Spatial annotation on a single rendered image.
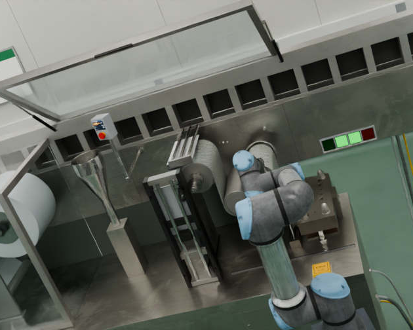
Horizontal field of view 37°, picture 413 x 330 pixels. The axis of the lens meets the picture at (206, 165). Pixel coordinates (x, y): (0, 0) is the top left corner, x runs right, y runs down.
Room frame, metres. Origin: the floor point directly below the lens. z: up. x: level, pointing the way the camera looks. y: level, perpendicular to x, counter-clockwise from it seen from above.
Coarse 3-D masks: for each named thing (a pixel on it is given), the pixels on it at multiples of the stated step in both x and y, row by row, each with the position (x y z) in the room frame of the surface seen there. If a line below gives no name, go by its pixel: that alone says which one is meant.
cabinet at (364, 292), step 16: (368, 272) 2.38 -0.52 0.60; (352, 288) 2.04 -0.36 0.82; (368, 288) 2.02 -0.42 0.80; (256, 304) 2.14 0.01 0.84; (368, 304) 2.03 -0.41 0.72; (192, 320) 2.21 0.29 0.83; (208, 320) 2.19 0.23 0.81; (224, 320) 2.17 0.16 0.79; (240, 320) 2.16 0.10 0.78; (256, 320) 2.14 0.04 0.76; (272, 320) 2.12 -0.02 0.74; (320, 320) 2.08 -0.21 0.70; (384, 320) 2.57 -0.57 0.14
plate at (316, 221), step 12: (312, 180) 2.62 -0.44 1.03; (324, 180) 2.57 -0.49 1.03; (324, 192) 2.46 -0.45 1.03; (312, 204) 2.40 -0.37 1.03; (312, 216) 2.31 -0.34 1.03; (324, 216) 2.27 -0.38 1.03; (336, 216) 2.32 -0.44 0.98; (300, 228) 2.29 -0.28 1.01; (312, 228) 2.28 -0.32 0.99; (324, 228) 2.27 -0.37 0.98
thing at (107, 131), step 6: (102, 114) 2.55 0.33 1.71; (108, 114) 2.52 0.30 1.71; (96, 120) 2.51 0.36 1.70; (102, 120) 2.49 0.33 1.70; (108, 120) 2.51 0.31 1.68; (96, 126) 2.52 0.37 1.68; (102, 126) 2.50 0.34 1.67; (108, 126) 2.50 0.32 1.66; (114, 126) 2.53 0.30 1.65; (96, 132) 2.53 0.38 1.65; (102, 132) 2.51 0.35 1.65; (108, 132) 2.49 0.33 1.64; (114, 132) 2.51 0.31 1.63; (102, 138) 2.50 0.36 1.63; (108, 138) 2.50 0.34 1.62
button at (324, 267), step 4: (316, 264) 2.13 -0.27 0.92; (320, 264) 2.12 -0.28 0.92; (324, 264) 2.10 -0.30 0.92; (328, 264) 2.10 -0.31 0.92; (312, 268) 2.11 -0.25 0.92; (316, 268) 2.10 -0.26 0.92; (320, 268) 2.09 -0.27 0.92; (324, 268) 2.08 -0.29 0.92; (328, 268) 2.07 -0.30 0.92; (316, 272) 2.07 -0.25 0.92; (320, 272) 2.06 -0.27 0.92; (324, 272) 2.05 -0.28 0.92; (328, 272) 2.05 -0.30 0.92
